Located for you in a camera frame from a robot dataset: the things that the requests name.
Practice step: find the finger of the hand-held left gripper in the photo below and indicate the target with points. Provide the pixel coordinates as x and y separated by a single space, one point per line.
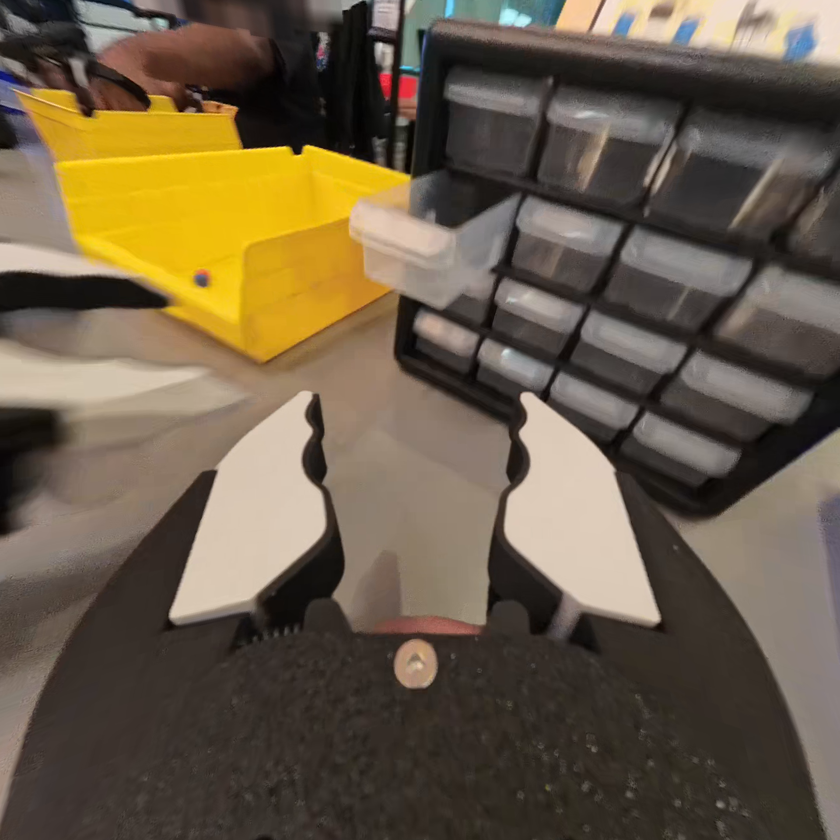
98 384
39 259

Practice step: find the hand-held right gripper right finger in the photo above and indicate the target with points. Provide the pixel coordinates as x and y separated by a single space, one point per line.
577 525

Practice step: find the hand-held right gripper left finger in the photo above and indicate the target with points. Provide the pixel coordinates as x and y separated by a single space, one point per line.
256 518

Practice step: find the yellow plastic bin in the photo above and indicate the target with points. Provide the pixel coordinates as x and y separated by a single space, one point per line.
131 134
295 308

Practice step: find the set of clear cabinet drawers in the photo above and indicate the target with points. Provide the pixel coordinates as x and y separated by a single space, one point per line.
656 275

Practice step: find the clear plastic drawer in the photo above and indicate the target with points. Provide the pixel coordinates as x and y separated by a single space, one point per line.
407 249

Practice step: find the black drawer cabinet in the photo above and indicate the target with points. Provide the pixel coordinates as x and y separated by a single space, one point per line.
590 56

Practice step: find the dark hanging jacket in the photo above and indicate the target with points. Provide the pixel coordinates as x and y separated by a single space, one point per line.
358 79

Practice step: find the printed instruction sheet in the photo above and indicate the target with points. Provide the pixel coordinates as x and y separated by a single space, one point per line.
722 26

